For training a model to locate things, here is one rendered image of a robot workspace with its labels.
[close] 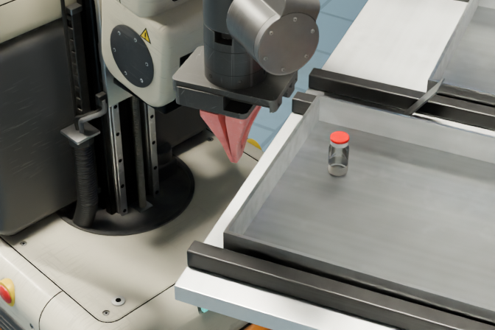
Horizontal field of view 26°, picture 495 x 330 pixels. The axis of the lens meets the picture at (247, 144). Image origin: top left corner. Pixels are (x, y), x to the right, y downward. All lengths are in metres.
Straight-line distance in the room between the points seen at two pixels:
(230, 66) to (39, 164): 1.03
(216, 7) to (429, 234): 0.34
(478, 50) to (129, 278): 0.81
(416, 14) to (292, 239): 0.49
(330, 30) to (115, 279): 1.44
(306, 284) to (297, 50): 0.24
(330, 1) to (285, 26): 2.45
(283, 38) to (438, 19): 0.62
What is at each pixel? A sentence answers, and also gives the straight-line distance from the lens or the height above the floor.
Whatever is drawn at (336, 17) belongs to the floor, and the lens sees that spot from 3.23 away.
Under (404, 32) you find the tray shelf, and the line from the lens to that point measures 1.43.
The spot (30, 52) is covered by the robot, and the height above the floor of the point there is 0.66.
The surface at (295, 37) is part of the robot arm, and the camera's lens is 0.87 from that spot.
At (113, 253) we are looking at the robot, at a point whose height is 0.28.
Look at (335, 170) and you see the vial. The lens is 1.16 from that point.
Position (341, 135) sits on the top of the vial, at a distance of 1.14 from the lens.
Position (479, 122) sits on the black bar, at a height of 0.89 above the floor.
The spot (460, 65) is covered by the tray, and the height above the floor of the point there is 0.88.
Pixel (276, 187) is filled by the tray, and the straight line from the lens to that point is 1.14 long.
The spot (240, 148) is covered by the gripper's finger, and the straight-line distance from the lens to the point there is 1.03.
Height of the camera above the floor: 1.60
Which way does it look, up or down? 37 degrees down
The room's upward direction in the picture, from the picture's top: straight up
